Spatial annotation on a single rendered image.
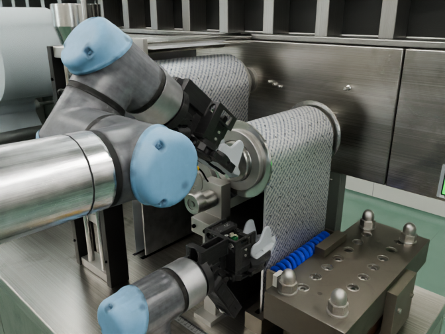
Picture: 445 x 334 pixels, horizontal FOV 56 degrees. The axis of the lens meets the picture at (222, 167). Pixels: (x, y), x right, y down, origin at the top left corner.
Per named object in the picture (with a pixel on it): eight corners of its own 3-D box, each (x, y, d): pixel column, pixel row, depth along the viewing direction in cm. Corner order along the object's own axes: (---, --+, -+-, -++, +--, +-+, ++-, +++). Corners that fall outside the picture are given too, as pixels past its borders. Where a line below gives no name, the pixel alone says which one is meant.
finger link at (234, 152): (261, 154, 73) (233, 129, 67) (247, 185, 72) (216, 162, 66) (248, 151, 76) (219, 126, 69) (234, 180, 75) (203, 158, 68)
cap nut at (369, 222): (355, 226, 99) (358, 209, 97) (363, 221, 101) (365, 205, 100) (371, 232, 97) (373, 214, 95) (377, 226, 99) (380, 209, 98)
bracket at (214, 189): (192, 317, 88) (187, 184, 78) (213, 303, 93) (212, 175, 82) (208, 329, 85) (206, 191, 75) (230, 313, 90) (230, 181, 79)
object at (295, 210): (261, 275, 82) (264, 189, 76) (322, 232, 98) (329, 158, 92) (263, 276, 82) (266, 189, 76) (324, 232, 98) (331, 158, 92)
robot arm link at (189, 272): (189, 321, 62) (155, 297, 67) (211, 307, 65) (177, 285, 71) (188, 279, 60) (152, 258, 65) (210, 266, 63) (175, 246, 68)
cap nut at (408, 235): (396, 240, 93) (398, 222, 91) (402, 234, 95) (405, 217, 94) (412, 246, 91) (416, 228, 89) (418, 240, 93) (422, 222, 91)
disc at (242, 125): (210, 185, 85) (209, 114, 80) (212, 185, 85) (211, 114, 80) (269, 207, 75) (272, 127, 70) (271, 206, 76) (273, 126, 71)
